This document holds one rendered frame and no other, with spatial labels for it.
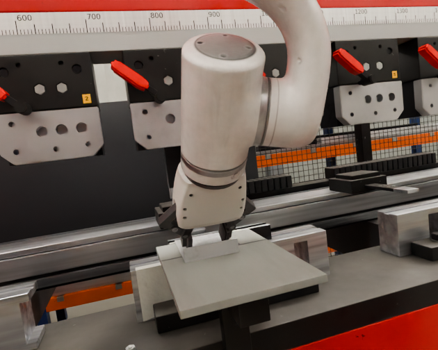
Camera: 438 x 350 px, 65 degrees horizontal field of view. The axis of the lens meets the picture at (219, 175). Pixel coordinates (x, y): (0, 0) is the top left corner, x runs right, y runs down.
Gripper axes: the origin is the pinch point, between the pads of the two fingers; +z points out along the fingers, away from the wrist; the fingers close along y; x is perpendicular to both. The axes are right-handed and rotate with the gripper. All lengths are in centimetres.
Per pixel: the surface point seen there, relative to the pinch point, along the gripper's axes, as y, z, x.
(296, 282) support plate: -6.2, -9.8, 15.4
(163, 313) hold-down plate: 8.4, 10.4, 6.2
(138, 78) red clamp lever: 7.0, -18.7, -18.2
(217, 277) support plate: 1.7, -5.7, 10.4
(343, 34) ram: -33.6, -21.1, -25.8
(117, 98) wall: 7, 207, -382
